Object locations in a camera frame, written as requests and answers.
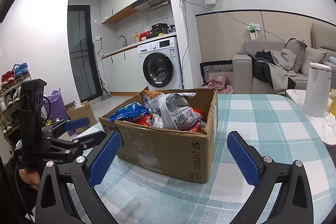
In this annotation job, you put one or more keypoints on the white kitchen base cabinet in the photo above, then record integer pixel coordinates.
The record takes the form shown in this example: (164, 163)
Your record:
(120, 71)

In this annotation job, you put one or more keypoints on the red box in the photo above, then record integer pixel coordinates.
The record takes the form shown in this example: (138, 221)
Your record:
(145, 36)

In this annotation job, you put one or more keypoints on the red black-striped snack packet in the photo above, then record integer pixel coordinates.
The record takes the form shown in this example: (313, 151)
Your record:
(145, 120)

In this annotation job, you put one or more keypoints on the teal checked tablecloth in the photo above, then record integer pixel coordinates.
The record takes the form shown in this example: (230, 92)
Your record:
(249, 113)

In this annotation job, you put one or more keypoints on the purple plastic bag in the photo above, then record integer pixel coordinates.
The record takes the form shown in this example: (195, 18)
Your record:
(56, 108)

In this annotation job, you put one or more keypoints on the wooden shoe rack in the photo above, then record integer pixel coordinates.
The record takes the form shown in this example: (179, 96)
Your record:
(10, 108)

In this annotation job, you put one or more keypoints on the printed floor cardboard box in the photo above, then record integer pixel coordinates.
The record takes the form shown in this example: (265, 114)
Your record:
(84, 116)

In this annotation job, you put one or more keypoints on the white cylindrical bin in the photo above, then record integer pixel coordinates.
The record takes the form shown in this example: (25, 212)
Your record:
(316, 90)

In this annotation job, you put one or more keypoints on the pink cloth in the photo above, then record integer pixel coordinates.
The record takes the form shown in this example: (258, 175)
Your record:
(220, 85)

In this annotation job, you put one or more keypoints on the red shoes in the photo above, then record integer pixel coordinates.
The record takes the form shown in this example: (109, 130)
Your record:
(8, 76)

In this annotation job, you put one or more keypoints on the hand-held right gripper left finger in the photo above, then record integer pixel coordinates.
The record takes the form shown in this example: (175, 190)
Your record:
(105, 158)

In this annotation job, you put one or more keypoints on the white purple-edged candy packet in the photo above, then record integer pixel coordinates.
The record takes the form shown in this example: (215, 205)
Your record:
(162, 102)

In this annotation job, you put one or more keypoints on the small red snack packet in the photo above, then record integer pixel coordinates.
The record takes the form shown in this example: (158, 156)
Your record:
(197, 123)

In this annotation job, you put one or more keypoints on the yellow soap bottle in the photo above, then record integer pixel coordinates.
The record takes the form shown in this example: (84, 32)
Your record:
(136, 38)

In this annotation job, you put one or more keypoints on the floor mop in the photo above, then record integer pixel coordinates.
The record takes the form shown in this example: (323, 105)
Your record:
(103, 94)

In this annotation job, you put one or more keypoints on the person's left forearm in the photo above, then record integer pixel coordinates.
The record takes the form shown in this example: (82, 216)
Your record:
(15, 200)

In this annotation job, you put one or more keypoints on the kitchen faucet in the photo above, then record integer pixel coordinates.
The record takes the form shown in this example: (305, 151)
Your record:
(123, 39)

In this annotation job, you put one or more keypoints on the person's left hand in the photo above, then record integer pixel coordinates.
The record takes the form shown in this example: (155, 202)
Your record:
(29, 176)

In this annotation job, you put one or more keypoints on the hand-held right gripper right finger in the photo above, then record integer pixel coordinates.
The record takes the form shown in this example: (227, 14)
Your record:
(242, 158)

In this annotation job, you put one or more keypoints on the grey sofa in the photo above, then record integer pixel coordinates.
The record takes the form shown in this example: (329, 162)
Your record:
(242, 74)

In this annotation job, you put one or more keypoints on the black jacket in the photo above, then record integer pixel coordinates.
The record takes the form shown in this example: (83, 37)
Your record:
(262, 71)

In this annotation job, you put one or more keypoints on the black patterned basket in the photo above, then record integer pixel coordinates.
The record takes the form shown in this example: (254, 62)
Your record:
(216, 69)

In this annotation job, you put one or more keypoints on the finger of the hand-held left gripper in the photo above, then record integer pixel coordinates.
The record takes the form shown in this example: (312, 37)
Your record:
(77, 123)
(84, 142)

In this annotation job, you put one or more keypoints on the black pressure cooker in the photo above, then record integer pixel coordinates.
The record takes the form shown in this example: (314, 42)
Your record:
(159, 29)

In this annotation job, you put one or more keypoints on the black framed glass door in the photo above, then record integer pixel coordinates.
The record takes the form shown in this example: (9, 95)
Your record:
(81, 56)

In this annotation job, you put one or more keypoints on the grey pillow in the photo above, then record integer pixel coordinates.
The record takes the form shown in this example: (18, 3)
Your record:
(295, 54)
(312, 61)

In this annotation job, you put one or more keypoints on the brown cardboard box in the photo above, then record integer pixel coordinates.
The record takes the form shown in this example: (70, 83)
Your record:
(170, 150)

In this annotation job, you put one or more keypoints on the grey garment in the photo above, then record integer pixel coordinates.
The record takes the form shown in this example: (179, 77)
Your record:
(283, 74)

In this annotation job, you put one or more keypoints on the yellow plastic bag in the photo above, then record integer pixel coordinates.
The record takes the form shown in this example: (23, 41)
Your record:
(332, 108)

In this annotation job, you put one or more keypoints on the orange stick snack packet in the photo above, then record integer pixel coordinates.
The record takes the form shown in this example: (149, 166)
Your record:
(153, 94)

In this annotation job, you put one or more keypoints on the blue shoes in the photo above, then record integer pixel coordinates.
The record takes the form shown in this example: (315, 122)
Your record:
(21, 70)

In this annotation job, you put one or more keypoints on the white washing machine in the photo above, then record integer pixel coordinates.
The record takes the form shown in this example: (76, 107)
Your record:
(160, 66)

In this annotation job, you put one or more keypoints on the white wall socket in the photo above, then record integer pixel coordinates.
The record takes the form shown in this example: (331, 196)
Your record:
(254, 32)

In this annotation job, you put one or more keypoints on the dark blue cookie packet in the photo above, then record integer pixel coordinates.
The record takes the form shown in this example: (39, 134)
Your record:
(128, 111)

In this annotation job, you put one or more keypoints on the purple cartoon candy packet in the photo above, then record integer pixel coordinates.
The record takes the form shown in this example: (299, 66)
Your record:
(178, 116)

